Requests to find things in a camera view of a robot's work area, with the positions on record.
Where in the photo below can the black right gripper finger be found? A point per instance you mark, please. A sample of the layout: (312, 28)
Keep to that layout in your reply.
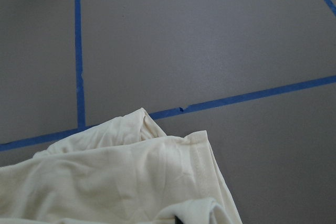
(178, 220)

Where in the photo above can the yellow long-sleeve printed shirt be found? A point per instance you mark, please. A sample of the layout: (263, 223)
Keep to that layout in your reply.
(126, 170)

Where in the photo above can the brown table mat blue grid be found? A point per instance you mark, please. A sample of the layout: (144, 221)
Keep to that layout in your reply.
(257, 75)

